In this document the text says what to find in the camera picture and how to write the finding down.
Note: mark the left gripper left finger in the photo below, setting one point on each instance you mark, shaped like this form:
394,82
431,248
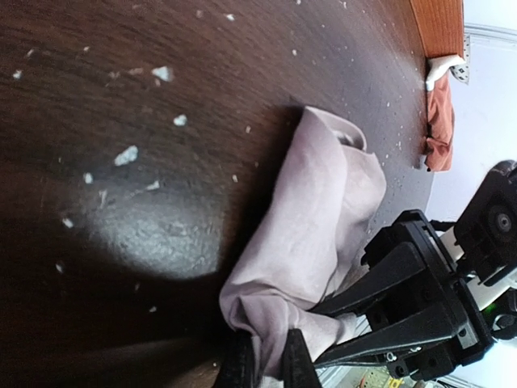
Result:
237,369

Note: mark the orange underwear white waistband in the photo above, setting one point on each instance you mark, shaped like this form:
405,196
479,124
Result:
440,114

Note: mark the mauve underwear white waistband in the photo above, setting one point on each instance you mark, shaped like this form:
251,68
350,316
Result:
327,191

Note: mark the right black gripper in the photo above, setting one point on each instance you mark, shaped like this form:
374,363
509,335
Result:
424,320

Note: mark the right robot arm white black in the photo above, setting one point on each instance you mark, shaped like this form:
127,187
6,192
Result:
482,241

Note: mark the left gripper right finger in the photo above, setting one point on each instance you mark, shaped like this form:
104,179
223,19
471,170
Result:
296,364

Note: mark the orange wooden compartment tray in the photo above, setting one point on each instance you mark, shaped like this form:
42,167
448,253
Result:
441,26

